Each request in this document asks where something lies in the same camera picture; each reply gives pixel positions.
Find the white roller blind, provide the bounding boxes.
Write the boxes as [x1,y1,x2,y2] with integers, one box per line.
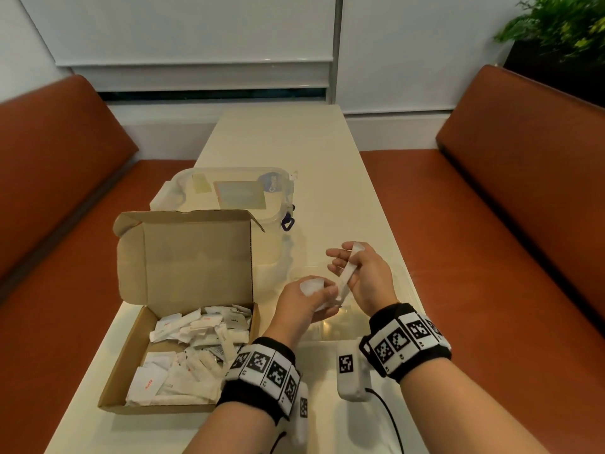
[16,0,337,93]

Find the pile of white sachets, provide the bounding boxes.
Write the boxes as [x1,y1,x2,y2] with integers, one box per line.
[125,303,254,407]

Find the black planter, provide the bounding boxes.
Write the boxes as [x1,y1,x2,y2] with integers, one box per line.
[503,40,605,108]

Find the brown cardboard box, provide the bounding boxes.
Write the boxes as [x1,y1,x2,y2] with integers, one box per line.
[98,209,267,416]

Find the person's right forearm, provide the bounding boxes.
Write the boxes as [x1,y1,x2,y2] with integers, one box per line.
[399,356,551,454]

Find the person's left hand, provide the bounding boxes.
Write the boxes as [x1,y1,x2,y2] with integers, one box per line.
[263,276,340,351]

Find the black wristband with marker tiles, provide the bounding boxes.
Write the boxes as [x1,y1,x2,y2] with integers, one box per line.
[359,303,452,383]
[216,336,302,424]

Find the green leafy plant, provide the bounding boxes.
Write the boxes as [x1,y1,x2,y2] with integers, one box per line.
[493,0,605,62]

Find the clear lidded plastic container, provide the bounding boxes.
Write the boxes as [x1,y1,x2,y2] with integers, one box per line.
[149,166,299,275]

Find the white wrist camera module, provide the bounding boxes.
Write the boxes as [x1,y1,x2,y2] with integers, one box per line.
[291,382,311,445]
[336,340,374,402]

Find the orange leather bench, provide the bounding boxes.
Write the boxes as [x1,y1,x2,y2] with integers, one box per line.
[359,64,605,454]
[0,74,197,454]

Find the grey window frame post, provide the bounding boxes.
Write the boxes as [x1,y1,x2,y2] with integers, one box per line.
[326,0,345,105]

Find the person's right hand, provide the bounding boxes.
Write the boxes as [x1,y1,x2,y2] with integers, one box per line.
[326,240,400,318]

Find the clear compartment tray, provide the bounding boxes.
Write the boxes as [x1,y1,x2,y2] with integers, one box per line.
[283,259,422,344]

